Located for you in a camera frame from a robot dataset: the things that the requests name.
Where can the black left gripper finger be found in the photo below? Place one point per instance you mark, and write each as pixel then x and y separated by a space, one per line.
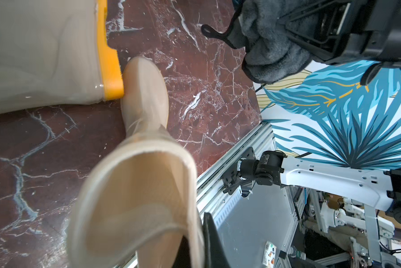
pixel 214 253

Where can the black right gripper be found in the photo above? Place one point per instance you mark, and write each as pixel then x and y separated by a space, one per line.
pixel 338 32

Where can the beige boot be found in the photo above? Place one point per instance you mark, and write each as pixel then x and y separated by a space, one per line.
pixel 141 199
pixel 56 53

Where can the blue grey cloth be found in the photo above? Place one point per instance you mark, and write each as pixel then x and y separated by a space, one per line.
pixel 270 54

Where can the aluminium front rail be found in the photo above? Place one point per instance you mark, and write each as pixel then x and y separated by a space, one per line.
pixel 252 220

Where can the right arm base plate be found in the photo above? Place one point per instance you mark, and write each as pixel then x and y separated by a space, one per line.
pixel 240 176

